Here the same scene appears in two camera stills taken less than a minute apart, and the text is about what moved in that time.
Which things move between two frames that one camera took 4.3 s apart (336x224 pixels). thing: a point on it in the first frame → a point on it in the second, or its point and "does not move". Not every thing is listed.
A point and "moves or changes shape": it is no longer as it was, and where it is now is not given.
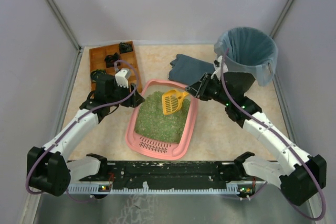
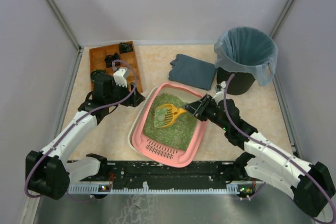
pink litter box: x=173 y=93 moves or changes shape
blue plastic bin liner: x=251 y=49 does not move
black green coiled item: x=97 y=73 does not move
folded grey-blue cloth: x=186 y=70 does not move
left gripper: x=132 y=95 does not move
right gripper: x=203 y=87 → x=202 y=107
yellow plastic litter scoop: x=172 y=101 → x=165 y=114
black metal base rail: x=169 y=177 does not move
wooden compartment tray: x=97 y=56 does not move
